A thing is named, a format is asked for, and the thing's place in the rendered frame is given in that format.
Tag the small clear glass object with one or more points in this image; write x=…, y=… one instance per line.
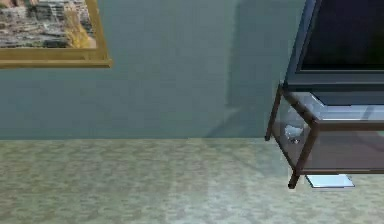
x=294, y=131

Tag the brown glass television stand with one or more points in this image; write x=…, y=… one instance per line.
x=308, y=140

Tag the black television set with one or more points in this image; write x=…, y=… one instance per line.
x=340, y=40

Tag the gold framed wall picture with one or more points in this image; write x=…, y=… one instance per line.
x=46, y=26

